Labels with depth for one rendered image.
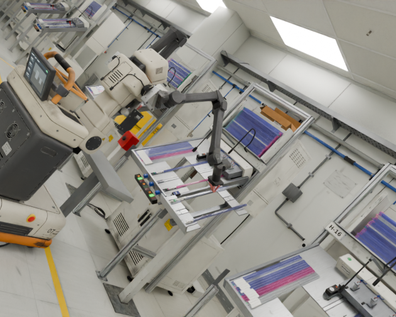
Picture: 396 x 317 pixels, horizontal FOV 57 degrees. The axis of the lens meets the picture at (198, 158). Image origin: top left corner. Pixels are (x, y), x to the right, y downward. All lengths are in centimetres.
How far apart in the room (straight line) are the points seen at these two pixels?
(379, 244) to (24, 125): 201
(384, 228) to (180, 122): 250
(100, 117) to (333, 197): 280
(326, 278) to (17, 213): 173
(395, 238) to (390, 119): 238
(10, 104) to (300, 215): 316
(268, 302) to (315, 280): 35
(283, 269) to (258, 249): 210
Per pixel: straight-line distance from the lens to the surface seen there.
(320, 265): 239
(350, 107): 478
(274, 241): 429
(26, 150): 193
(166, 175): 281
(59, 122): 190
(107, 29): 697
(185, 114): 412
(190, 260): 317
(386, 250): 236
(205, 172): 289
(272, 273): 221
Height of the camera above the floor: 119
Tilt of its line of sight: 3 degrees down
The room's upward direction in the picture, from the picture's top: 43 degrees clockwise
